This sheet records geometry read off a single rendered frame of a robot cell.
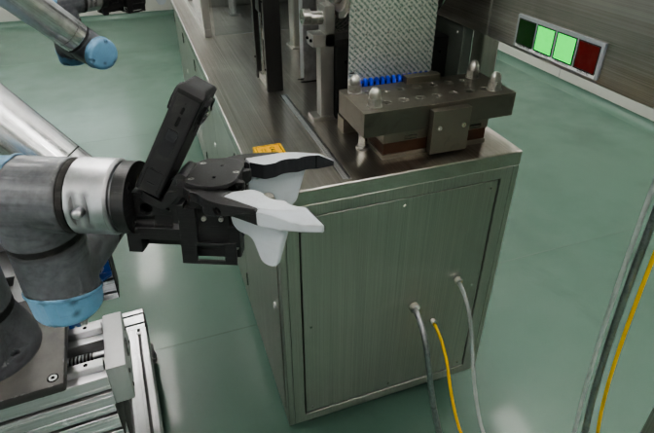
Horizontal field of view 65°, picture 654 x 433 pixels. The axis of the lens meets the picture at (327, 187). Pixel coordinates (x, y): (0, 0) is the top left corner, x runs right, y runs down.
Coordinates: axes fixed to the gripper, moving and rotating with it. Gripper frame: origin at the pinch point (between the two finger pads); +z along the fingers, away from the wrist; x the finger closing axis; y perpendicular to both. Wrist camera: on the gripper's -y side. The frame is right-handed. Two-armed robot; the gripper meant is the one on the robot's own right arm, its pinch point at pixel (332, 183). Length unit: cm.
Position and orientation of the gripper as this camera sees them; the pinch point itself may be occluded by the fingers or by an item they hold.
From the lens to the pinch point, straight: 48.3
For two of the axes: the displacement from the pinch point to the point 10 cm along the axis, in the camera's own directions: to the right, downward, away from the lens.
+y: -0.1, 9.2, 4.0
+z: 10.0, 0.3, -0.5
